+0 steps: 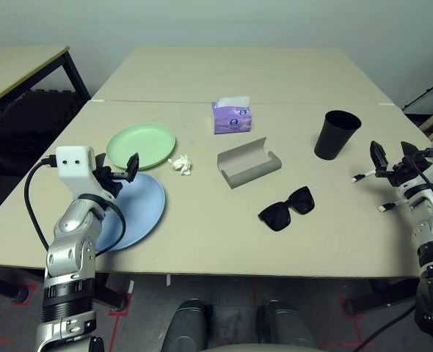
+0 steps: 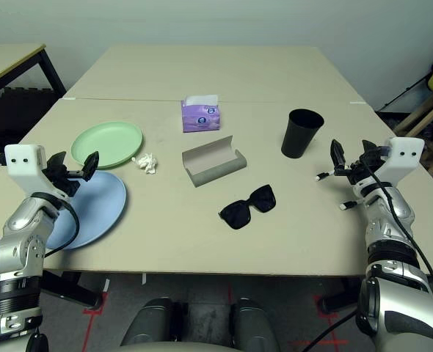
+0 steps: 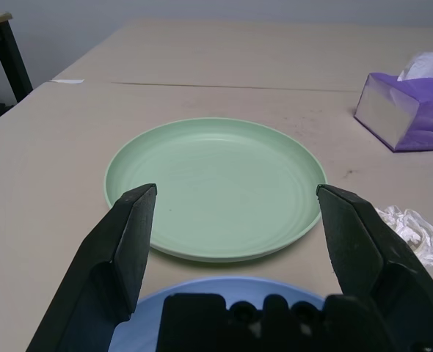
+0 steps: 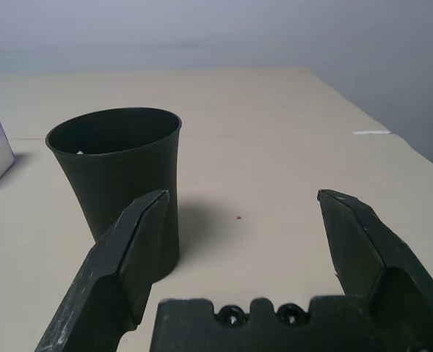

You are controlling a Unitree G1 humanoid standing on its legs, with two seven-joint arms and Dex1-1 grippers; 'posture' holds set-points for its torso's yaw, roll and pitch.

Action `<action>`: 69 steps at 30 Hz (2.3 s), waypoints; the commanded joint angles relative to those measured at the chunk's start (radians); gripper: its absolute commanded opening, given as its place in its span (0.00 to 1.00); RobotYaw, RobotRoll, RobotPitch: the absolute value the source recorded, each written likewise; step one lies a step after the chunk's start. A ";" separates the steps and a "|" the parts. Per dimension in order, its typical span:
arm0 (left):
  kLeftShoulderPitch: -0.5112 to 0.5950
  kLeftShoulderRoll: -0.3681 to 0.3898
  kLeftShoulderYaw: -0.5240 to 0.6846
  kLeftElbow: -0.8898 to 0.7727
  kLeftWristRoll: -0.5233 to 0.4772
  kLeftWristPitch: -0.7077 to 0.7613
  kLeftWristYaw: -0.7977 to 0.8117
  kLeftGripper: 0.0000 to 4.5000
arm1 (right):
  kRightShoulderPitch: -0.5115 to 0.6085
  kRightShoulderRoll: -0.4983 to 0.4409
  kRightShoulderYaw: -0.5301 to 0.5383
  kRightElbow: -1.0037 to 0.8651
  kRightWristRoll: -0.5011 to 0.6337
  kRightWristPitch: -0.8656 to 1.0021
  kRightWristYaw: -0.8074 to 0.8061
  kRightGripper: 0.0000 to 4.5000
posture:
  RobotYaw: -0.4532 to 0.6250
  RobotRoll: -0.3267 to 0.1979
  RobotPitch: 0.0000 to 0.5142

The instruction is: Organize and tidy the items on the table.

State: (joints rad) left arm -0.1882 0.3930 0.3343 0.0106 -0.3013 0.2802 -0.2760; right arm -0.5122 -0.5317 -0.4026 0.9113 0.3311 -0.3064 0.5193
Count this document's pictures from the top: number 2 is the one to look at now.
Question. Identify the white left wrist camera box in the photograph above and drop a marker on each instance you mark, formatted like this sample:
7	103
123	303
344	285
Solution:
22	157

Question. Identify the beige robot torso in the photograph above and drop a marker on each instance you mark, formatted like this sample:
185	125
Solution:
172	347

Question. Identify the blue plate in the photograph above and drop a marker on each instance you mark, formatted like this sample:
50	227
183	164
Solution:
99	209

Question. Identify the black cup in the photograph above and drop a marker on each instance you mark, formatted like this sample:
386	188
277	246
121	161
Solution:
299	135

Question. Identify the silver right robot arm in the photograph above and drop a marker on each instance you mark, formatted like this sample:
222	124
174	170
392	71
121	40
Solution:
392	256

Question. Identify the grey glasses case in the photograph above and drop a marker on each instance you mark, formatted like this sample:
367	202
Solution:
209	161

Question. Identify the grey right robot leg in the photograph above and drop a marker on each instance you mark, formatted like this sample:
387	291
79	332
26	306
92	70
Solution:
253	326

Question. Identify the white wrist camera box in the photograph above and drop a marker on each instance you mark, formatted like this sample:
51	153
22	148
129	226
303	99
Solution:
403	154
22	157

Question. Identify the white tissue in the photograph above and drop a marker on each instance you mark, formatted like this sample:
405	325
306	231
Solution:
146	163

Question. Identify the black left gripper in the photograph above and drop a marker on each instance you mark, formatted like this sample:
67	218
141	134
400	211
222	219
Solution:
64	181

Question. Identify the white marker pen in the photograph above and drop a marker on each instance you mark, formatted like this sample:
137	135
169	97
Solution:
324	175
348	206

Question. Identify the black stand rod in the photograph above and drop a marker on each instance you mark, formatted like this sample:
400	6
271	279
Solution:
403	91

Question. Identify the purple tissue pack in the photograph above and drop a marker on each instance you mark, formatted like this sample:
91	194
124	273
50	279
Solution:
201	117

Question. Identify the black foam floor mat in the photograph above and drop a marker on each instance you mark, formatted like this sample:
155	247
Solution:
18	110

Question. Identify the red floor tape mark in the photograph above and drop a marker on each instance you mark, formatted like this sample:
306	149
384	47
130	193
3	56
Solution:
330	330

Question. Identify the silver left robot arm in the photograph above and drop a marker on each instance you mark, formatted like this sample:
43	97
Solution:
18	253

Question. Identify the beige side table black frame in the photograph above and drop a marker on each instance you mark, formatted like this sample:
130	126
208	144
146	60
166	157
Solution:
7	62

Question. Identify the grey left robot leg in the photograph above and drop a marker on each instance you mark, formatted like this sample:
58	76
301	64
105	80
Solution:
150	322

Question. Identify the green plate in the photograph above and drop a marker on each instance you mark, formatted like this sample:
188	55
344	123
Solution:
106	143

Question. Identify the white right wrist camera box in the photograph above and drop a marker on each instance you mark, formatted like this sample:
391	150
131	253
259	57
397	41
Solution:
403	154

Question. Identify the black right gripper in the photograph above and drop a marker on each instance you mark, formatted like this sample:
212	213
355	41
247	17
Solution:
357	172

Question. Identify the black table foot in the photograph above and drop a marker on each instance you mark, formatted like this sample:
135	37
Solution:
77	293
337	298

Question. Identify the black sunglasses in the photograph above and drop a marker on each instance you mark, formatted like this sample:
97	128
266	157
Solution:
238	216

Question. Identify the grey robot leg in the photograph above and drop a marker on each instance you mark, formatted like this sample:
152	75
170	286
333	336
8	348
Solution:
253	326
150	322

